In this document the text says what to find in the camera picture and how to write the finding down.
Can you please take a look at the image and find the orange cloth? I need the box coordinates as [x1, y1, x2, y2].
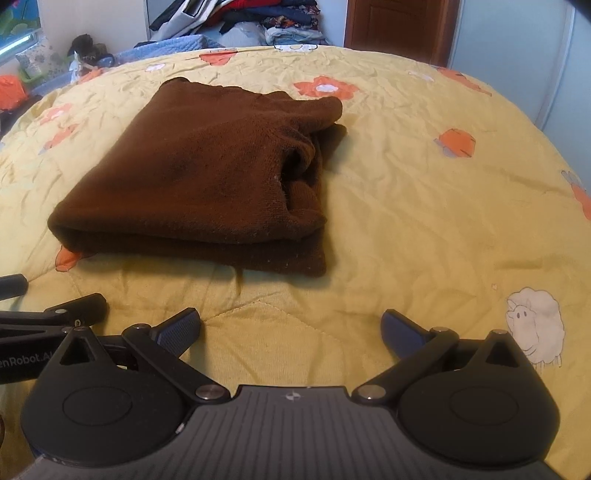
[0, 75, 30, 112]

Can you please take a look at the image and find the brown knitted sweater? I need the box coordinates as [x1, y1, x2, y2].
[47, 78, 349, 278]

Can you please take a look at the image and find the frosted glass sliding wardrobe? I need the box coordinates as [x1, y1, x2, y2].
[445, 0, 591, 182]

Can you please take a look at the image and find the blue quilted blanket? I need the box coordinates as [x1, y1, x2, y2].
[36, 34, 226, 95]

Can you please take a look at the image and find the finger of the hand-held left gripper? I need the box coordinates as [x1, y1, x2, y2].
[0, 292, 110, 337]
[0, 273, 30, 304]

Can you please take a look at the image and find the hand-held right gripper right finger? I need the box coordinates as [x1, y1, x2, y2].
[353, 310, 532, 407]

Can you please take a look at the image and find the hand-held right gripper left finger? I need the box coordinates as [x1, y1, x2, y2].
[55, 308, 232, 407]

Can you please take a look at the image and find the brown wooden door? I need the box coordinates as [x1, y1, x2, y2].
[344, 0, 459, 68]

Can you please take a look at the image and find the pile of mixed clothes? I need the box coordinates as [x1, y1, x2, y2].
[150, 0, 331, 48]

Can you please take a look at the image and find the dark brown bundle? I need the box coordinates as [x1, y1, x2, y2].
[69, 33, 116, 66]

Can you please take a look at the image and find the colourful wall poster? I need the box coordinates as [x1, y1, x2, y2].
[0, 0, 45, 38]

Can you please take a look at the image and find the yellow printed bed quilt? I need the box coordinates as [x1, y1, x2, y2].
[0, 43, 591, 476]

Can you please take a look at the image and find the floral pillow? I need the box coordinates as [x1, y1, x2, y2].
[16, 39, 71, 86]

